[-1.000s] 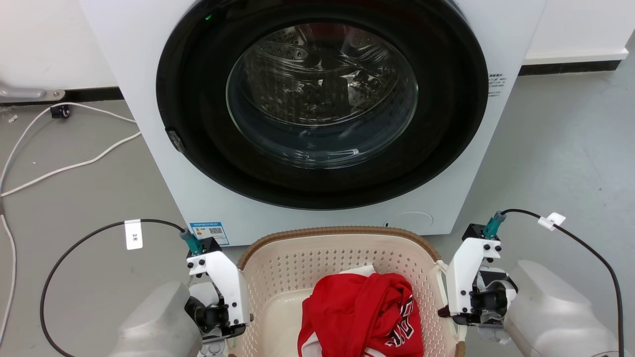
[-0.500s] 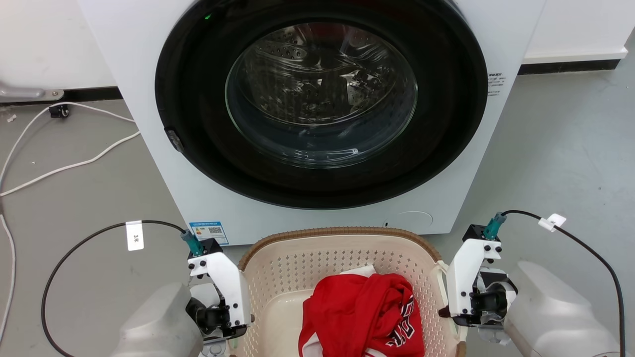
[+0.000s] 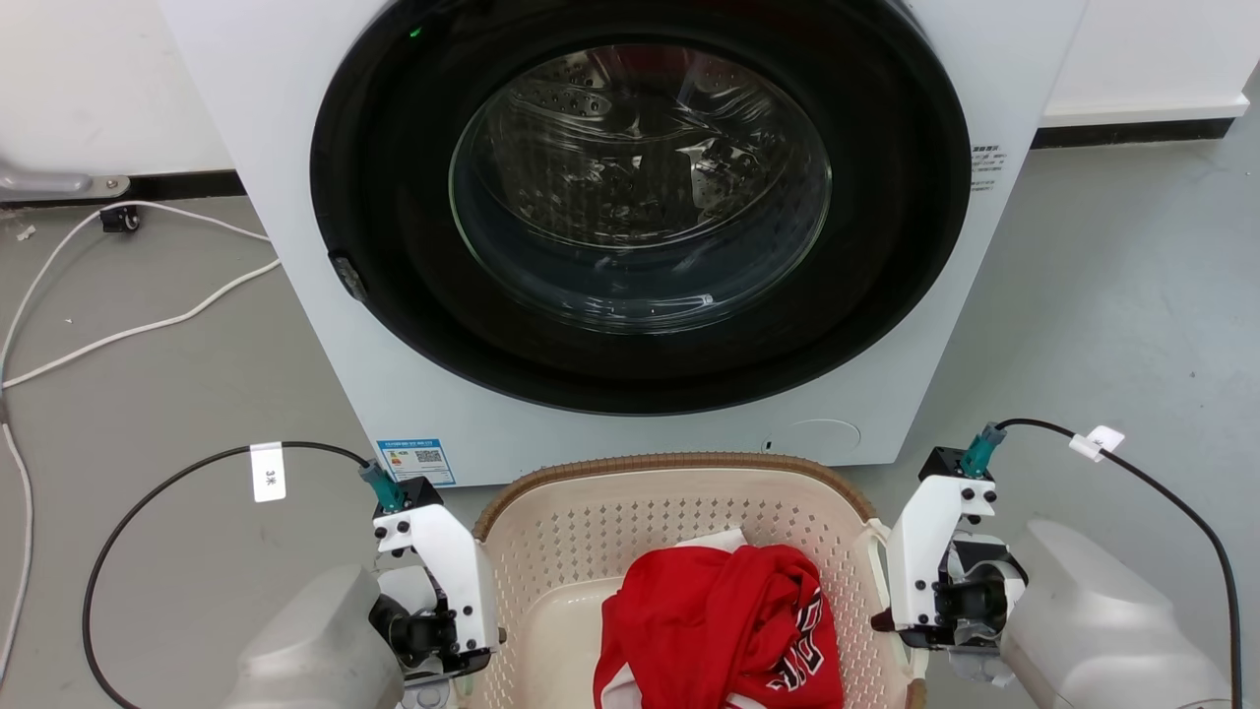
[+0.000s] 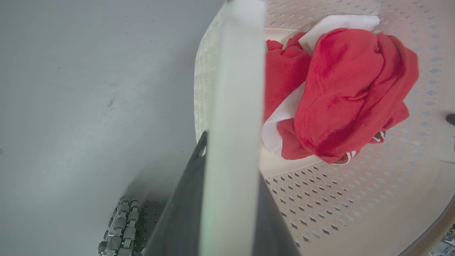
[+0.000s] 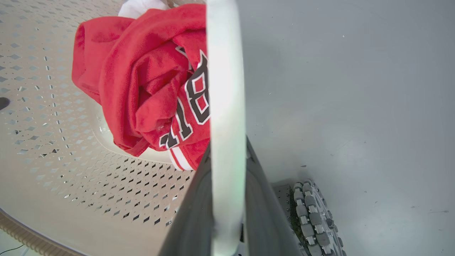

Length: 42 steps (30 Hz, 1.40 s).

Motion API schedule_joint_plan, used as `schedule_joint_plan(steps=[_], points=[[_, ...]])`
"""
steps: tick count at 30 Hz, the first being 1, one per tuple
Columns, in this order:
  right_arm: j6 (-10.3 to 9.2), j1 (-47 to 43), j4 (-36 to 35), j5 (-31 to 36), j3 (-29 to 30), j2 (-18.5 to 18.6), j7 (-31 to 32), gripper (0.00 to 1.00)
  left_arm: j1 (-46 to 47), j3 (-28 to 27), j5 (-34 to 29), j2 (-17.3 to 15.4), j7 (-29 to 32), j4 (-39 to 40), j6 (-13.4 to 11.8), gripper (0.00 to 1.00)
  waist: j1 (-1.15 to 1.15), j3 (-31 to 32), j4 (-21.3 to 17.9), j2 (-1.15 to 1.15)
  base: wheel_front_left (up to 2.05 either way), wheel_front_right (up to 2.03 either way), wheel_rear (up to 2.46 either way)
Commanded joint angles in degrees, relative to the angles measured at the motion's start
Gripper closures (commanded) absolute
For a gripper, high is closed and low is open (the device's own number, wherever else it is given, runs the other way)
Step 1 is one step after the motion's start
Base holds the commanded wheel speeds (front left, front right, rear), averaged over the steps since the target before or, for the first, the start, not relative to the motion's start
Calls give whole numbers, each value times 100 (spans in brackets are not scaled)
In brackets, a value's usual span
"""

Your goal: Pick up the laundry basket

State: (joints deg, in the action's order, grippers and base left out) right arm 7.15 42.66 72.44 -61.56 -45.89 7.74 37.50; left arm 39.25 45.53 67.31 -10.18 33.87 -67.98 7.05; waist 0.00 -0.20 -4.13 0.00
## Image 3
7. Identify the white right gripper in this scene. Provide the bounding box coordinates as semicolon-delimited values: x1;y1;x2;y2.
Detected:
870;475;1031;680

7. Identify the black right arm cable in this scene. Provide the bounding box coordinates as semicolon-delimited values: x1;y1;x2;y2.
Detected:
996;418;1243;709

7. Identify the beige perforated laundry basket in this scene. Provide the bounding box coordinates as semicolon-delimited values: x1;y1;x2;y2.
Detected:
472;452;932;709

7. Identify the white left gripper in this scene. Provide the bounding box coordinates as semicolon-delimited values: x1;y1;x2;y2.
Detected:
371;500;508;687

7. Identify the small printed text sticker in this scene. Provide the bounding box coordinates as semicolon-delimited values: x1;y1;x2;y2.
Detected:
970;144;1008;194

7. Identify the white front-load washing machine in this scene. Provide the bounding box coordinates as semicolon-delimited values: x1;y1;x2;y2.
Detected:
157;0;1089;489

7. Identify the red sports jersey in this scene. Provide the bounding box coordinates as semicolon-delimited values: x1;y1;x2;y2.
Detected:
593;542;847;709

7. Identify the green right cable plug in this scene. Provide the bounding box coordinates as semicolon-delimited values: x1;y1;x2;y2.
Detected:
960;422;1009;480

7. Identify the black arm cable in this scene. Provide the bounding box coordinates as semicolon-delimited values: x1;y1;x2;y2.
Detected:
82;440;373;709
996;418;1243;709

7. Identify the steel washer drum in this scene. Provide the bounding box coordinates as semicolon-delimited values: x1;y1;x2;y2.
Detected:
450;44;834;334

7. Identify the grey metal floor bracket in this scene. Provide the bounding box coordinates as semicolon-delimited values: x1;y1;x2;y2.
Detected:
0;163;132;202

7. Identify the thick white floor cable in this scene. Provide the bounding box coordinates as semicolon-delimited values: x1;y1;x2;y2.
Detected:
0;258;284;686

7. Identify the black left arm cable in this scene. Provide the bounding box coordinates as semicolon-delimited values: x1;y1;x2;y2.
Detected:
82;440;373;709

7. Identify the black right camera box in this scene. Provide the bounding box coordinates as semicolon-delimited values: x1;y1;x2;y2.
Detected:
919;447;995;484

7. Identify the white printed cable tag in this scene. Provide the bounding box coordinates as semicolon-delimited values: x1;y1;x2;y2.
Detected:
249;441;288;504

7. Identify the round white filter cover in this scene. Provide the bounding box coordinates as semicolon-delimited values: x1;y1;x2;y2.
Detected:
766;419;863;465

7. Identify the white cloth piece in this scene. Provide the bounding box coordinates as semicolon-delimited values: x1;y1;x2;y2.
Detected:
674;528;751;553

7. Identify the thin white floor cable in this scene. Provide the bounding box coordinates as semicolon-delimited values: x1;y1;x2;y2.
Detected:
0;200;273;380

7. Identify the green cable plug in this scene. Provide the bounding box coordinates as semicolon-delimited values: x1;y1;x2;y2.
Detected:
358;461;408;514
960;422;1009;480

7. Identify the green left cable plug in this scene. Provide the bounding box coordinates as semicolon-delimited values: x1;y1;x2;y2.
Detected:
358;461;408;514

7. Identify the black round washer door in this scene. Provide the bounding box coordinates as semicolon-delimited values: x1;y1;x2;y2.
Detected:
310;0;974;416

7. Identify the blue energy label sticker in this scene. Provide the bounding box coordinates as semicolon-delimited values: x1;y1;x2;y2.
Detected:
377;438;458;488

